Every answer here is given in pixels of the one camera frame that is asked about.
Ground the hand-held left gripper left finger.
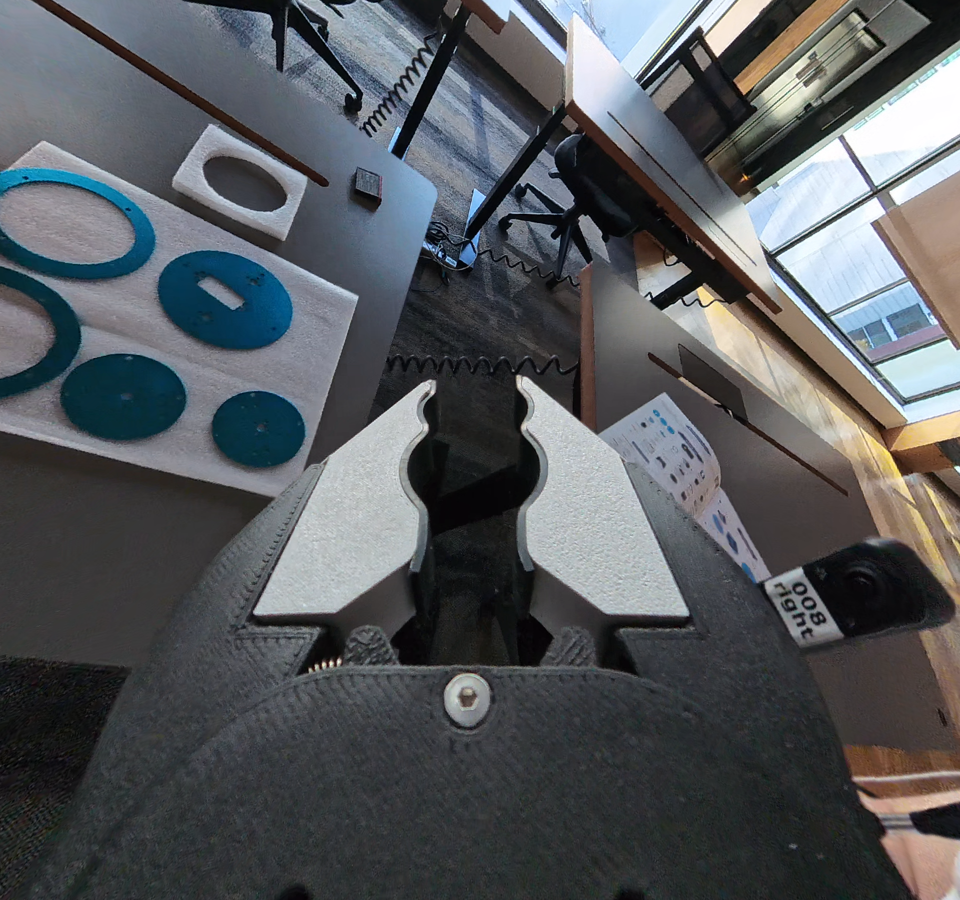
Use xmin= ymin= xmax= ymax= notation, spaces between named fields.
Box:
xmin=253 ymin=381 xmax=438 ymax=638

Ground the white foam frame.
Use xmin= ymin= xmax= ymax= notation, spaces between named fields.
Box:
xmin=172 ymin=125 xmax=309 ymax=242

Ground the large blue disc rectangular cutout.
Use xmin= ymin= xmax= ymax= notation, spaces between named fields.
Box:
xmin=157 ymin=251 xmax=294 ymax=351

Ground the medium blue metal disc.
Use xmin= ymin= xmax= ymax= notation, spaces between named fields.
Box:
xmin=60 ymin=354 xmax=187 ymax=462

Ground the black coiled cable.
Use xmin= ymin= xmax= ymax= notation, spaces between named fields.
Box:
xmin=478 ymin=246 xmax=582 ymax=291
xmin=358 ymin=36 xmax=445 ymax=139
xmin=384 ymin=354 xmax=581 ymax=379

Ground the assembly guide booklet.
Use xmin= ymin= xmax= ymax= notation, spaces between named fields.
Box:
xmin=600 ymin=392 xmax=774 ymax=586

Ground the white foam sheet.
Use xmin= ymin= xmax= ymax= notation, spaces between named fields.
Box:
xmin=0 ymin=141 xmax=360 ymax=499

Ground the power strip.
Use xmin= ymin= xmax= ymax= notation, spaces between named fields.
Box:
xmin=422 ymin=228 xmax=477 ymax=272

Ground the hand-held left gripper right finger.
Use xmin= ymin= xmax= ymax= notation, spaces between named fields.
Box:
xmin=516 ymin=377 xmax=690 ymax=642

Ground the small blue metal disc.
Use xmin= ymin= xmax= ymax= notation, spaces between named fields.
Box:
xmin=212 ymin=390 xmax=306 ymax=468

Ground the black and grey strap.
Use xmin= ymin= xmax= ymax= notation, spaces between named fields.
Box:
xmin=873 ymin=802 xmax=960 ymax=841

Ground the large window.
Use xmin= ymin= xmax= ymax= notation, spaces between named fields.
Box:
xmin=517 ymin=0 xmax=960 ymax=424

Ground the blue metal ring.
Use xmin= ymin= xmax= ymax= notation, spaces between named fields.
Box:
xmin=0 ymin=168 xmax=156 ymax=280
xmin=0 ymin=266 xmax=82 ymax=398

